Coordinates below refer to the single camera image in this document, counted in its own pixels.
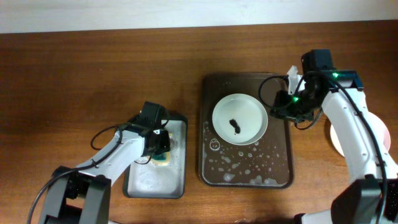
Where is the dark green soapy tray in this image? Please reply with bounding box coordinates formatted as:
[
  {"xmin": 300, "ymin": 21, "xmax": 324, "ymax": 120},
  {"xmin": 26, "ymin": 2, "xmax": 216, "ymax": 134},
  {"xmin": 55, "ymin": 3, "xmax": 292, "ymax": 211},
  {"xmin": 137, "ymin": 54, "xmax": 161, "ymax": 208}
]
[{"xmin": 123, "ymin": 114, "xmax": 188, "ymax": 199}]

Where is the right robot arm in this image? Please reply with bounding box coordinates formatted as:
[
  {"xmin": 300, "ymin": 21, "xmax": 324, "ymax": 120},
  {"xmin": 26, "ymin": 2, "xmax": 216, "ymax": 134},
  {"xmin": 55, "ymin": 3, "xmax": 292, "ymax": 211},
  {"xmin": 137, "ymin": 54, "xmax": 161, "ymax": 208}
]
[{"xmin": 270, "ymin": 49, "xmax": 397, "ymax": 223}]

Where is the brown plastic tray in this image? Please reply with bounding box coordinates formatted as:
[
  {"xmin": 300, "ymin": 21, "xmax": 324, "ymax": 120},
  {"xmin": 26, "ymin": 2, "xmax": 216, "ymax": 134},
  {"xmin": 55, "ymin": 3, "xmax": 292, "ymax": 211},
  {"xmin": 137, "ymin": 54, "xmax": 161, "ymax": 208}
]
[{"xmin": 198, "ymin": 73, "xmax": 294, "ymax": 189}]

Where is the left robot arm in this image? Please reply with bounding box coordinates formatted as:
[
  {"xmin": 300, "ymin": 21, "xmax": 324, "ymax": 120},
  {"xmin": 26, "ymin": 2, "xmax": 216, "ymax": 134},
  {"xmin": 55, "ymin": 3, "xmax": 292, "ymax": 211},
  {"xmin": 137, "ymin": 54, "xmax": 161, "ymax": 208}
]
[{"xmin": 38, "ymin": 101, "xmax": 170, "ymax": 223}]

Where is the green and yellow sponge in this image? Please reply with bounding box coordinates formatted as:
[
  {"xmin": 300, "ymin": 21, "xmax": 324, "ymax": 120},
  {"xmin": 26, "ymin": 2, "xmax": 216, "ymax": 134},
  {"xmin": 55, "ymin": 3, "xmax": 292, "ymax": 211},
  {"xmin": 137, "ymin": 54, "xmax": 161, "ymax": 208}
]
[{"xmin": 151, "ymin": 152, "xmax": 170, "ymax": 166}]

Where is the cream white plate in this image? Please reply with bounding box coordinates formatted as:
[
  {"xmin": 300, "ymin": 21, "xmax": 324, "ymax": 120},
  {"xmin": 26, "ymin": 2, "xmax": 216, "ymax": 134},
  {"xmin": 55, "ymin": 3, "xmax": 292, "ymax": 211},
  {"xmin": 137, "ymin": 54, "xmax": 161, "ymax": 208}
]
[{"xmin": 330, "ymin": 125, "xmax": 344, "ymax": 157}]

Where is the pale green plate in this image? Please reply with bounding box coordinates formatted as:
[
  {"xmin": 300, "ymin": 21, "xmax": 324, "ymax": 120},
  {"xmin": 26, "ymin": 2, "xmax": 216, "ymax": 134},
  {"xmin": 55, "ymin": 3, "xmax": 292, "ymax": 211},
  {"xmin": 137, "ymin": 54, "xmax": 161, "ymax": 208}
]
[{"xmin": 211, "ymin": 93, "xmax": 269, "ymax": 146}]

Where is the pink plate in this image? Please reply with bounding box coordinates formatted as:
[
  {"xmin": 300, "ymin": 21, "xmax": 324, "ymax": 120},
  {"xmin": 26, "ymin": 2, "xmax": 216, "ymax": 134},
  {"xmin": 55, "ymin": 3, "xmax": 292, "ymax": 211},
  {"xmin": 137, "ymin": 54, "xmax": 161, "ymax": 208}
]
[{"xmin": 373, "ymin": 114, "xmax": 391, "ymax": 151}]

